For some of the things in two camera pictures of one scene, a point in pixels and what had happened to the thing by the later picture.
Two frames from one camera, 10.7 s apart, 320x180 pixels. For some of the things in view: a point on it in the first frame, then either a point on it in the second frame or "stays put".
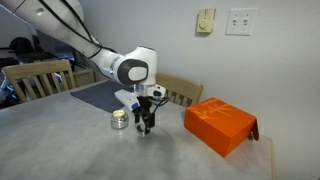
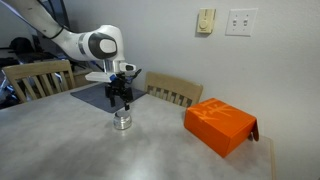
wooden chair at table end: x=34 y=70 stays put
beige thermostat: x=205 y=20 stays put
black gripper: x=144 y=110 to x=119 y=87
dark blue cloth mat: x=102 y=95 stays put
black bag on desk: x=21 y=45 stays put
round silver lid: x=140 y=129 to x=122 y=113
